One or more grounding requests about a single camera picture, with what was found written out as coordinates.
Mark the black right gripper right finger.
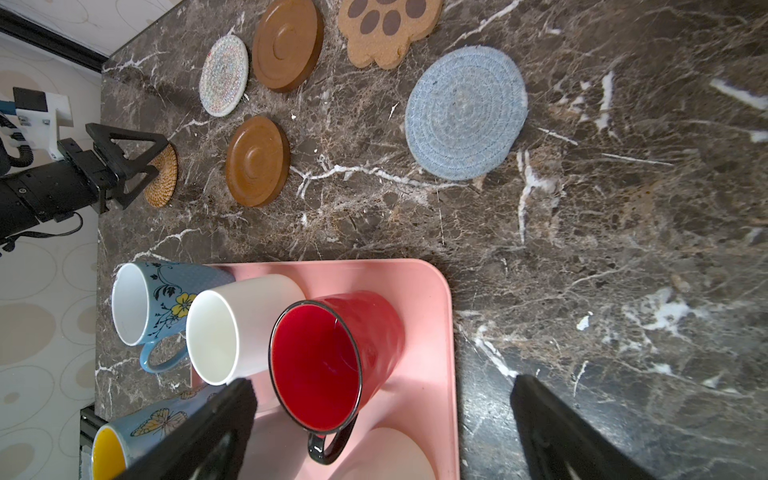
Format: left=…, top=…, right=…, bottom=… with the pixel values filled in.
left=510, top=374, right=653, bottom=479

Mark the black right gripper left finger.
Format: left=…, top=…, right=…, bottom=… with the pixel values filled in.
left=118, top=378, right=258, bottom=479

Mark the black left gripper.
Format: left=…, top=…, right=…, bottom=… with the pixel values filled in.
left=57, top=123, right=169, bottom=214

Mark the red mug black handle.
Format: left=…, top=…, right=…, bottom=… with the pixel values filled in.
left=268, top=291, right=406, bottom=465

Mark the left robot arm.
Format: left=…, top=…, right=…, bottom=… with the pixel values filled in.
left=1, top=101, right=170, bottom=252

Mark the woven rattan round coaster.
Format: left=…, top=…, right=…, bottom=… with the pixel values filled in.
left=144, top=144, right=178, bottom=208

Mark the white multicolour stitched coaster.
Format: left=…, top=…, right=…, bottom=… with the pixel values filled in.
left=198, top=35, right=249, bottom=117

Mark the brown wooden coaster near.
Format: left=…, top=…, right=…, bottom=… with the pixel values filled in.
left=225, top=116, right=290, bottom=207

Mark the brown wooden coaster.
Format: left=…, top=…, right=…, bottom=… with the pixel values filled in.
left=225, top=116, right=290, bottom=207
left=252, top=0, right=324, bottom=93

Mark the brown wooden coaster far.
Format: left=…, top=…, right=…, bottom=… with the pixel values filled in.
left=252, top=0, right=324, bottom=93

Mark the cork paw print coaster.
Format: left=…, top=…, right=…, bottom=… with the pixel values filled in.
left=337, top=0, right=443, bottom=70

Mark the blue woven round coaster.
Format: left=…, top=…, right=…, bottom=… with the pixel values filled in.
left=405, top=45, right=528, bottom=181

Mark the blue butterfly mug yellow inside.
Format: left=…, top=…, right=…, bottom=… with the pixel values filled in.
left=91, top=384, right=224, bottom=479

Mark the white mug back row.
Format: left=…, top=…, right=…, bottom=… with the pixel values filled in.
left=186, top=274, right=305, bottom=385

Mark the white mug row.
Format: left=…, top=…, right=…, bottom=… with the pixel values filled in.
left=186, top=274, right=305, bottom=385
left=330, top=427, right=436, bottom=480

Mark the blue floral mug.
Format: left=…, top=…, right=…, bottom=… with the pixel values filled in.
left=111, top=261, right=235, bottom=374

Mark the pink plastic tray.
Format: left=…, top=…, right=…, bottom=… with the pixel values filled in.
left=221, top=259, right=460, bottom=479

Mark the white mug front row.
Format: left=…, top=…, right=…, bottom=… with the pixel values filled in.
left=330, top=427, right=436, bottom=480

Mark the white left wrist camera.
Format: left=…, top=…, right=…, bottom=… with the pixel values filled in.
left=13, top=87, right=74, bottom=161

